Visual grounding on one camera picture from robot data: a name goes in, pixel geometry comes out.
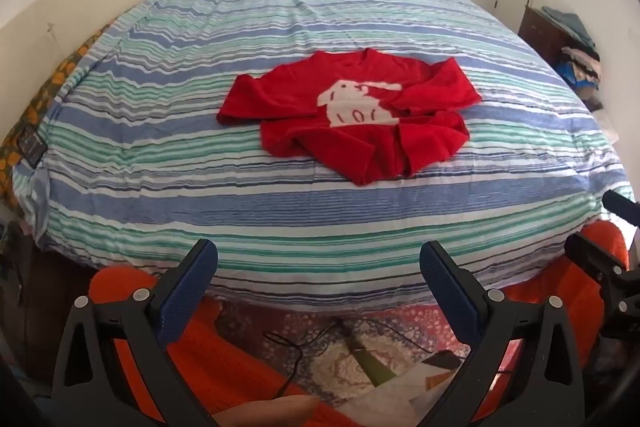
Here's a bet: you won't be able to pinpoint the orange patterned pillow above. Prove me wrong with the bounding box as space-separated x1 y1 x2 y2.
0 34 108 208

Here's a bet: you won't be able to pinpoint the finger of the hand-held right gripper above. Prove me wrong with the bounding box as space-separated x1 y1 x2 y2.
565 232 629 279
601 189 640 229

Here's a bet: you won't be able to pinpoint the pile of mixed clothes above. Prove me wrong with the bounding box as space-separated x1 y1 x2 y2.
555 44 604 98

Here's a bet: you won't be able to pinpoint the black cable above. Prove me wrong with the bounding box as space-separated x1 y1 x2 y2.
262 317 436 400

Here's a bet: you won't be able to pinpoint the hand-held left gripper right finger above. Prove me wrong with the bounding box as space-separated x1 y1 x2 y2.
419 241 587 427

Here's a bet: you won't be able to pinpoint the black mattress label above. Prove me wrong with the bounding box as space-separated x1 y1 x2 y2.
15 126 49 168

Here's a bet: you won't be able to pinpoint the dark wooden nightstand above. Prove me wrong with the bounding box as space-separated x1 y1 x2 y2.
517 5 576 68

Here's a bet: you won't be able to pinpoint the teal folded cloth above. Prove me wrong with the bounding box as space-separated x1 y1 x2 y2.
541 6 596 50

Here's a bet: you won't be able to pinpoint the patterned floor rug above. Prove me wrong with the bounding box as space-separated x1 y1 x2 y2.
215 302 476 408

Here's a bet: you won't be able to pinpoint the white papers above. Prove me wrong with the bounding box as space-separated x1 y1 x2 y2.
350 352 471 427

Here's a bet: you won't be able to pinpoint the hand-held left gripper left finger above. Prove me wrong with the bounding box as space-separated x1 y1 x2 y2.
50 238 221 427

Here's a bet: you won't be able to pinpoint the blue green striped bed sheet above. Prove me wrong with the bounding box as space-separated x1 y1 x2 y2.
11 0 636 308

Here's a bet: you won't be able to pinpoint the red sweater with white rabbit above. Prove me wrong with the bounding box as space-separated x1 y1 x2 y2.
216 48 483 186

